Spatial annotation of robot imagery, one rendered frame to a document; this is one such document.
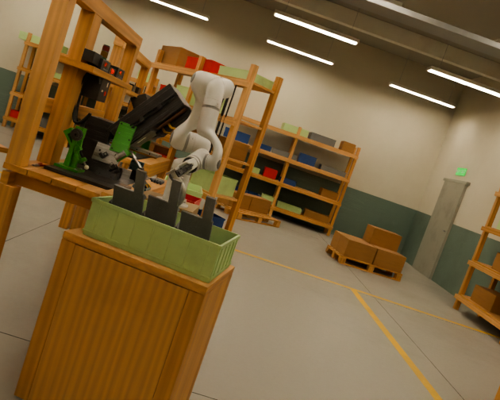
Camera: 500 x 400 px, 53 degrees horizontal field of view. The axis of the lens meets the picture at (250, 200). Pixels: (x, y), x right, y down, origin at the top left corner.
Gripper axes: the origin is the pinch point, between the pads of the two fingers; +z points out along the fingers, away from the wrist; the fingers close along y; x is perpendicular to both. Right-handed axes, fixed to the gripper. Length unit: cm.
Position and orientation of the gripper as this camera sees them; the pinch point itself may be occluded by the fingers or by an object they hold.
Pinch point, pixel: (175, 175)
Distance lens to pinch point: 228.1
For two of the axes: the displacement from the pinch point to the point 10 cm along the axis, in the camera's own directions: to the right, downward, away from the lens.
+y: 8.2, -3.8, -4.3
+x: 4.8, 8.6, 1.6
